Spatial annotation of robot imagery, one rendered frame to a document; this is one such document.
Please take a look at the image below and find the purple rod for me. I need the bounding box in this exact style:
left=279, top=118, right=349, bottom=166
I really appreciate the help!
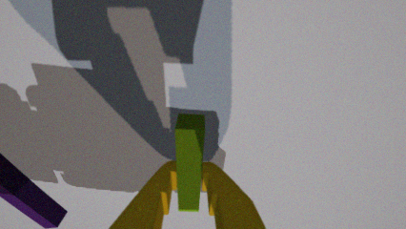
left=0, top=154, right=68, bottom=229

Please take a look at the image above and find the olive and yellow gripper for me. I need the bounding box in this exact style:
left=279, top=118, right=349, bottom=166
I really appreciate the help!
left=109, top=160, right=266, bottom=229

